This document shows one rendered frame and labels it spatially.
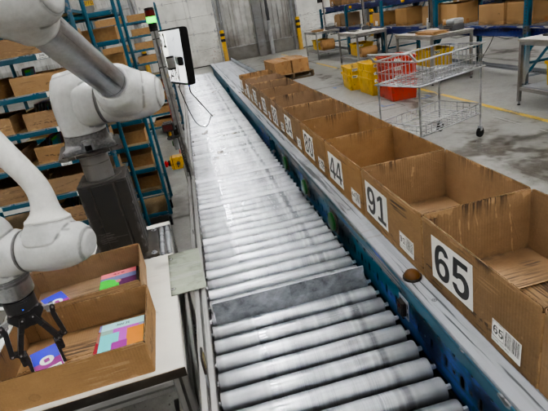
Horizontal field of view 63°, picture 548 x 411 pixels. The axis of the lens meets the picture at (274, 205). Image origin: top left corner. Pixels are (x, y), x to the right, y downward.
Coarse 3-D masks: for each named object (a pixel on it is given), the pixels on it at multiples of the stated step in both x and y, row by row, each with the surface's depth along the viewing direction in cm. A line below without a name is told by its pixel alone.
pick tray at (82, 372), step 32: (64, 320) 135; (96, 320) 138; (0, 352) 118; (32, 352) 131; (64, 352) 128; (128, 352) 112; (0, 384) 107; (32, 384) 109; (64, 384) 111; (96, 384) 113
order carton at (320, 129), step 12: (312, 120) 214; (324, 120) 215; (336, 120) 216; (348, 120) 217; (360, 120) 215; (372, 120) 201; (312, 132) 192; (324, 132) 217; (336, 132) 218; (348, 132) 220; (324, 144) 179; (324, 156) 182
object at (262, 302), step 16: (336, 272) 134; (352, 272) 135; (272, 288) 132; (288, 288) 132; (304, 288) 133; (320, 288) 134; (336, 288) 136; (352, 288) 137; (224, 304) 130; (240, 304) 131; (256, 304) 132; (272, 304) 133; (288, 304) 134; (224, 320) 132
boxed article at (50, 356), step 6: (48, 348) 126; (54, 348) 125; (36, 354) 124; (42, 354) 124; (48, 354) 124; (54, 354) 123; (36, 360) 122; (42, 360) 121; (48, 360) 121; (54, 360) 121; (60, 360) 120; (36, 366) 120; (42, 366) 119; (48, 366) 119
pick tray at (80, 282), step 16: (96, 256) 163; (112, 256) 165; (128, 256) 167; (32, 272) 159; (48, 272) 160; (64, 272) 162; (80, 272) 164; (96, 272) 165; (112, 272) 167; (144, 272) 158; (48, 288) 162; (64, 288) 163; (80, 288) 161; (96, 288) 159; (112, 288) 139; (128, 288) 141; (64, 304) 137
